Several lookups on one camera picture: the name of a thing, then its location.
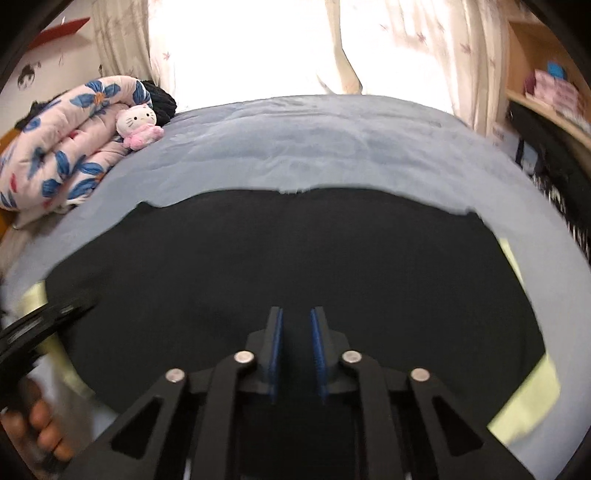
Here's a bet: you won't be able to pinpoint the green and black hoodie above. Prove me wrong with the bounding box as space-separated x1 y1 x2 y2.
20 186 562 480

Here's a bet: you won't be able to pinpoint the wooden headboard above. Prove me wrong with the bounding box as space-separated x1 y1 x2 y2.
0 128 20 153

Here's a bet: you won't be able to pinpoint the black white patterned clothes pile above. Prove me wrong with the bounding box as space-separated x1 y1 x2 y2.
506 100 590 261

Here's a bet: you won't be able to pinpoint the blue cup on shelf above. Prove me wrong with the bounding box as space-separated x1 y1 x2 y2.
547 61 568 81

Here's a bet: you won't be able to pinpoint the wooden bookshelf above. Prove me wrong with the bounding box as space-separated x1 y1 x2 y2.
506 19 590 150

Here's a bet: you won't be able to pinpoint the pink cat plush toy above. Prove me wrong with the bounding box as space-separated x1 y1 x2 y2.
115 104 164 151

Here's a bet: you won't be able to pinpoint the grey-blue bed blanket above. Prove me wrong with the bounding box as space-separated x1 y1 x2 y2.
2 95 590 479

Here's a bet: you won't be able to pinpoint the pink storage box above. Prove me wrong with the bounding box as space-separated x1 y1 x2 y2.
523 69 584 115

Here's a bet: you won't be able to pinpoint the black wall sticker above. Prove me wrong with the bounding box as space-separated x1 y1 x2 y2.
17 62 41 91

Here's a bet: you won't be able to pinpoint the person left hand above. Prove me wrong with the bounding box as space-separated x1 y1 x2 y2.
1 377 74 479

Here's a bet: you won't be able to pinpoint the red wall shelf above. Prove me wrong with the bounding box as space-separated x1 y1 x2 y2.
27 17 90 51

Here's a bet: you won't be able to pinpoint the sheer white curtain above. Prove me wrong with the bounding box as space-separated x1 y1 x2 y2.
91 1 507 135

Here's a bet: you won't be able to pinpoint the black clothes by headboard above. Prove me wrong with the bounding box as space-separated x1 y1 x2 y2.
14 80 177 131

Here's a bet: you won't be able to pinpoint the floral pink quilt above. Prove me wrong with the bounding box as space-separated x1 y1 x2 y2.
1 76 152 228

